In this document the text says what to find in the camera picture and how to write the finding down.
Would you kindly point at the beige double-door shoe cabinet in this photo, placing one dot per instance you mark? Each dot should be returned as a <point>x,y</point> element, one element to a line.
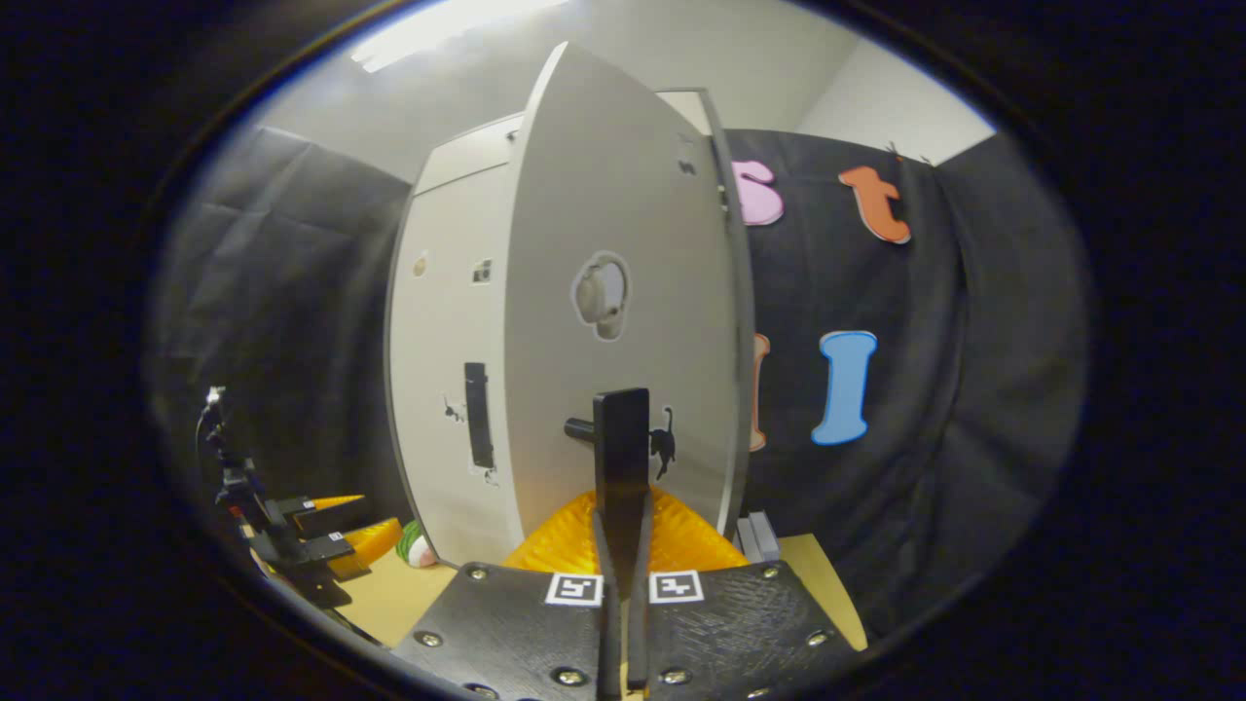
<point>745,312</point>

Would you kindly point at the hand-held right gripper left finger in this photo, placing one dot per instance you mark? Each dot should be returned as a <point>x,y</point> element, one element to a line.
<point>609,633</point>

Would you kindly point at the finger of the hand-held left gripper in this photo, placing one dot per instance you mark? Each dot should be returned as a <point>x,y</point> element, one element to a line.
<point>360,540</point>
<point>292,507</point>

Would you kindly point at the shoe cabinet door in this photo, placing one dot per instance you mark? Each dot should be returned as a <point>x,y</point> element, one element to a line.
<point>584,195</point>
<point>438,321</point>

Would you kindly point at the black backdrop cloth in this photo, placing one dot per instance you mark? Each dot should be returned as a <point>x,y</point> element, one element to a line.
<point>973,341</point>

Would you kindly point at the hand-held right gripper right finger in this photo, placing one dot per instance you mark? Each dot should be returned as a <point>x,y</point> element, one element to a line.
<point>639,633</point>

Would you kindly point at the green striped toy ball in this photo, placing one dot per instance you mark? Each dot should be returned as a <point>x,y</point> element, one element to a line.
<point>414,545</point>

